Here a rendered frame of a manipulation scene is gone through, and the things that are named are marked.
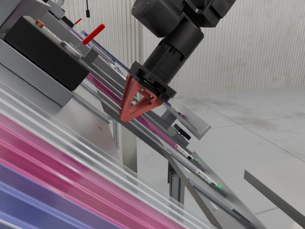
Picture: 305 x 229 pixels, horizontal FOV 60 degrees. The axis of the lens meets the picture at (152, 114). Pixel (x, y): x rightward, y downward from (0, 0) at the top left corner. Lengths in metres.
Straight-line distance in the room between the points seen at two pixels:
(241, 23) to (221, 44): 0.41
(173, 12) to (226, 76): 3.73
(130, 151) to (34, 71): 0.81
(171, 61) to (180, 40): 0.04
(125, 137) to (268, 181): 0.52
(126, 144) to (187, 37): 0.65
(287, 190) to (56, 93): 0.81
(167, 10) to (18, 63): 0.24
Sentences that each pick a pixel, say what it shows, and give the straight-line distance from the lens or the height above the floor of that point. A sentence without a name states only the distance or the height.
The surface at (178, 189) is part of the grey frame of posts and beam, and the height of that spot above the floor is 0.58.
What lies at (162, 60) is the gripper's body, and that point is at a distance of 0.45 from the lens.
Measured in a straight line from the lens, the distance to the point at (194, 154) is 0.80.
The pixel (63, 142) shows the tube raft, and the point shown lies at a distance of 0.18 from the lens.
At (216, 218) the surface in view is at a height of 0.85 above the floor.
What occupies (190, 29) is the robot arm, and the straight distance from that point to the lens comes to 0.46.
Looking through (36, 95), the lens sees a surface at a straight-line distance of 0.26.
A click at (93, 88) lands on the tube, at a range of 0.46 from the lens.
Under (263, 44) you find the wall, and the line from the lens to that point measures 4.46.
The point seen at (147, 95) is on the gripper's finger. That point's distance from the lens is 0.46.
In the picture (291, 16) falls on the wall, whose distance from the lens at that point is 4.75.
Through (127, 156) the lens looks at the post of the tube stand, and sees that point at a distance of 1.06.
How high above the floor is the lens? 1.11
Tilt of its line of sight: 20 degrees down
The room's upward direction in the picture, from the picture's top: straight up
